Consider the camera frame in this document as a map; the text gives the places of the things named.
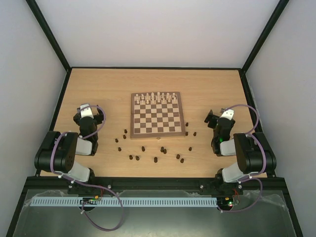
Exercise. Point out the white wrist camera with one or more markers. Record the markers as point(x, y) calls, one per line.
point(227, 114)
point(86, 111)

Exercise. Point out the wooden chess board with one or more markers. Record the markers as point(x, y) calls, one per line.
point(156, 120)

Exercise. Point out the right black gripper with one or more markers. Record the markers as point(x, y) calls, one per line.
point(212, 118)

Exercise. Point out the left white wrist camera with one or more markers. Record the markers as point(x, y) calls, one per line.
point(86, 111)

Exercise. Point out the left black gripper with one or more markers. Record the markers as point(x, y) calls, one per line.
point(99, 119)

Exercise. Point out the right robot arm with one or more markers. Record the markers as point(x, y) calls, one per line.
point(252, 150)

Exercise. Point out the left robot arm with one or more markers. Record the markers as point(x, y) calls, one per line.
point(58, 150)

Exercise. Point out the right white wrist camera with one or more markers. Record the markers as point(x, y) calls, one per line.
point(227, 114)

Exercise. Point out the left circuit board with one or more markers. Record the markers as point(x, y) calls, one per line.
point(90, 200)

